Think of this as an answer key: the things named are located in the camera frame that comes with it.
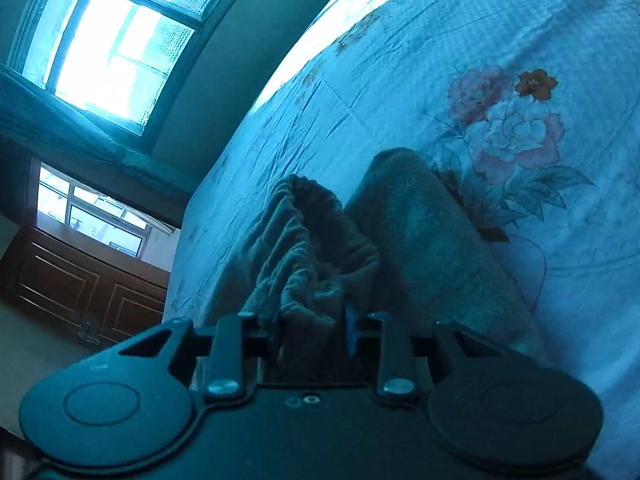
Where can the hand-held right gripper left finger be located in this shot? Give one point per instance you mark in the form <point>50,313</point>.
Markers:
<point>227,350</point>

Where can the small paned window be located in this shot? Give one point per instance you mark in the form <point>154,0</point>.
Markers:
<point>95,210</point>

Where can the large sliding window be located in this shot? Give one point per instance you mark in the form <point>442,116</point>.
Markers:
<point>115,45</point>

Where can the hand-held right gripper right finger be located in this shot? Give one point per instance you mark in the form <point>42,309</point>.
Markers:
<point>353,330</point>

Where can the dark curtain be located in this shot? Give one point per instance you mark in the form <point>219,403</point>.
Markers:
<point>60,130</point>

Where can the brown wooden door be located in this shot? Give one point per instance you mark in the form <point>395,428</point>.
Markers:
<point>65,280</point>

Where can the grey pants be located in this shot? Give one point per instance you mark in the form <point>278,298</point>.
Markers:
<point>425,240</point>

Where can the floral bed sheet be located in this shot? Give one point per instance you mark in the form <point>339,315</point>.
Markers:
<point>400,60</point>

